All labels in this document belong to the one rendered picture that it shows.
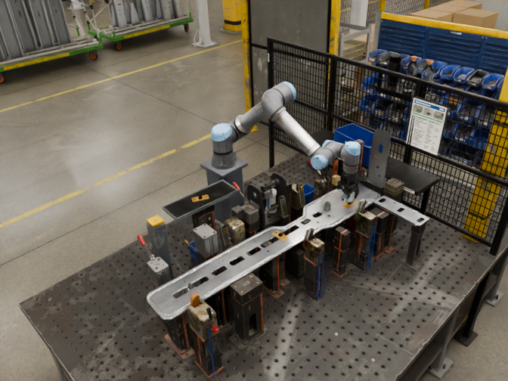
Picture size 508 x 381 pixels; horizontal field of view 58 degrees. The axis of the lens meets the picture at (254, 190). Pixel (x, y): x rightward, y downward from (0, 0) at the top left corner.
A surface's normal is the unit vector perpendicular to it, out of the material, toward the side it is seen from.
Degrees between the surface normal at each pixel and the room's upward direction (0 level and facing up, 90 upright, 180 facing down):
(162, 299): 0
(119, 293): 0
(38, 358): 0
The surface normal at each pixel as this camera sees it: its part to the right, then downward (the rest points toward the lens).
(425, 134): -0.77, 0.37
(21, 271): -0.04, -0.84
